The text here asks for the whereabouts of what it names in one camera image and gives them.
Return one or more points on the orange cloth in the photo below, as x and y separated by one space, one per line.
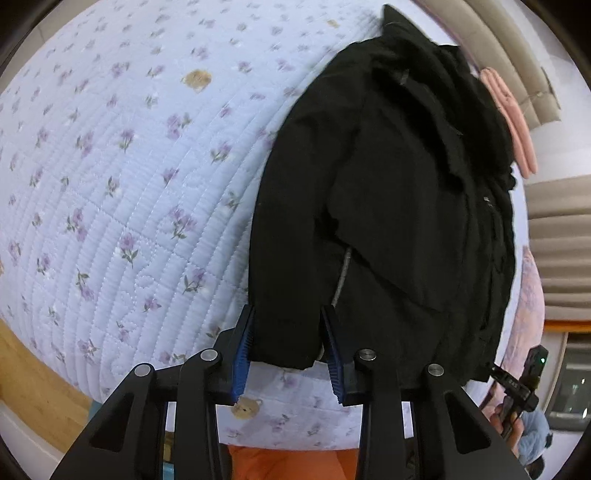
286 464

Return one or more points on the black hooded jacket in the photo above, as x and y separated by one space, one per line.
392 184

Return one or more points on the beige padded headboard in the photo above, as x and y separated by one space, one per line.
508 46

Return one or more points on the folded pink blanket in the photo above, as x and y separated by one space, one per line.
517 124

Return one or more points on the beige curtain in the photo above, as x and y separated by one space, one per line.
563 230

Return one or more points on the person's right forearm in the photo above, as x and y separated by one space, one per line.
535 434

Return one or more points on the person's right hand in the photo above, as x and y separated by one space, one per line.
513 441

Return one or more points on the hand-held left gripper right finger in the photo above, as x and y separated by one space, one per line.
334 364

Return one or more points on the floral quilted bed cover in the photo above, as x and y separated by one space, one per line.
138 184

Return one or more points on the pink pillow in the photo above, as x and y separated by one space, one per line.
531 300

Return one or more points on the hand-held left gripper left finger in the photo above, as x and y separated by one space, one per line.
241 364

